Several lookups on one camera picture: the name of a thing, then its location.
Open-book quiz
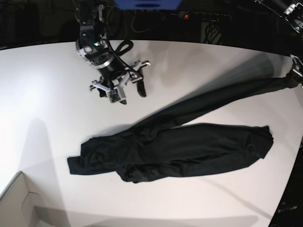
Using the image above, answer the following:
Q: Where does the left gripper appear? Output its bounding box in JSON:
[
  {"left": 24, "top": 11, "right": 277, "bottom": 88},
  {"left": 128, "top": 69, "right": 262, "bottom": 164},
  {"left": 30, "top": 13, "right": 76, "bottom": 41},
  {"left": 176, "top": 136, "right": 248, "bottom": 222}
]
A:
[{"left": 290, "top": 54, "right": 303, "bottom": 86}]

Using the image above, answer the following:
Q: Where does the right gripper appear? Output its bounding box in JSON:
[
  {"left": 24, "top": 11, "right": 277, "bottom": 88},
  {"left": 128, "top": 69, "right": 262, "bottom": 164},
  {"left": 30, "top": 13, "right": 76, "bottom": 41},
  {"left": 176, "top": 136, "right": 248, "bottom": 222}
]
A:
[{"left": 89, "top": 61, "right": 151, "bottom": 105}]

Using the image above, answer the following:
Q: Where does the black t-shirt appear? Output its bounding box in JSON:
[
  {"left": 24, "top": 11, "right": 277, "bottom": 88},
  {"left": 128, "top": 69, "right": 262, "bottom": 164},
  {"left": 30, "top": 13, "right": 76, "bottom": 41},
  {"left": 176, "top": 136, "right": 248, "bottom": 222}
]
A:
[{"left": 67, "top": 73, "right": 301, "bottom": 183}]

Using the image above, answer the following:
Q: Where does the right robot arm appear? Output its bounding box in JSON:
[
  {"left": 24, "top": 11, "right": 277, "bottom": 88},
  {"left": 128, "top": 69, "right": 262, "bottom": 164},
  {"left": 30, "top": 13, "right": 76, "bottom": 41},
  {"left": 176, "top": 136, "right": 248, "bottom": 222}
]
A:
[{"left": 75, "top": 0, "right": 150, "bottom": 105}]

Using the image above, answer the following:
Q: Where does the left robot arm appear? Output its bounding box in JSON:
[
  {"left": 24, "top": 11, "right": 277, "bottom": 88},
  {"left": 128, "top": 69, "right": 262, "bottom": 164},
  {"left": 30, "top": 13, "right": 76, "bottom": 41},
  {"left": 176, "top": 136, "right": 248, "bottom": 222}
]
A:
[{"left": 254, "top": 0, "right": 303, "bottom": 87}]

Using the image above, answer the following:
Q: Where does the blue bin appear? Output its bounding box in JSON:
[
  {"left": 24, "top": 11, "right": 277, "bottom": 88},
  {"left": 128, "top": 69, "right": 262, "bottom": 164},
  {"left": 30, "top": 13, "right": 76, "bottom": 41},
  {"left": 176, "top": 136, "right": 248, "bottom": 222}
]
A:
[{"left": 114, "top": 0, "right": 182, "bottom": 10}]

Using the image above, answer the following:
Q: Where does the black power strip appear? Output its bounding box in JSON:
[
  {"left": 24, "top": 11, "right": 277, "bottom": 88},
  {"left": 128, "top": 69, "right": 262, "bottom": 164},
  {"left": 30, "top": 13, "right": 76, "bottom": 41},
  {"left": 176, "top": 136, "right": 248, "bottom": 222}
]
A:
[{"left": 178, "top": 11, "right": 232, "bottom": 22}]

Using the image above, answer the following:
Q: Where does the grey looped cable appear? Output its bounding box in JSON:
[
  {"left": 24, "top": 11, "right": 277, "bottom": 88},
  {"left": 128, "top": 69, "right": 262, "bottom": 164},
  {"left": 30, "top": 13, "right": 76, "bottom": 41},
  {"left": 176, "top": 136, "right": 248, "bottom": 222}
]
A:
[{"left": 127, "top": 9, "right": 166, "bottom": 34}]

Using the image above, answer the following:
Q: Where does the black cable bundle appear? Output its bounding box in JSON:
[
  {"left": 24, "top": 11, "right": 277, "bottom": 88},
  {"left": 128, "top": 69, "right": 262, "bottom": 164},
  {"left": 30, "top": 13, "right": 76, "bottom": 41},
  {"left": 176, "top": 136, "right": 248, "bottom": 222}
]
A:
[{"left": 203, "top": 21, "right": 223, "bottom": 45}]

